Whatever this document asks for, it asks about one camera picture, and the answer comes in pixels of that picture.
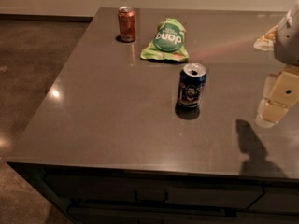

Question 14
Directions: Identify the orange soda can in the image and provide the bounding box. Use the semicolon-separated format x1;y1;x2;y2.
118;6;136;42

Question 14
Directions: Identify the white snack bag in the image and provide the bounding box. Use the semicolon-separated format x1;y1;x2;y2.
253;25;278;51

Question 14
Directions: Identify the blue pepsi can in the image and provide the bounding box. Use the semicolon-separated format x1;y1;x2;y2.
177;63;207;108

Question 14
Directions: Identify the dark cabinet drawer front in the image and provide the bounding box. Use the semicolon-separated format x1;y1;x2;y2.
45;174;263;208

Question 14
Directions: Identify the green rice chip bag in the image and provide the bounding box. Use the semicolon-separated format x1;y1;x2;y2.
140;18;189;63

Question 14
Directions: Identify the dark right drawer front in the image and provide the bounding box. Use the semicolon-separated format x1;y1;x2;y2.
249;187;299;215

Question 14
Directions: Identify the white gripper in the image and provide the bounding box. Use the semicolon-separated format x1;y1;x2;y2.
255;0;299;128

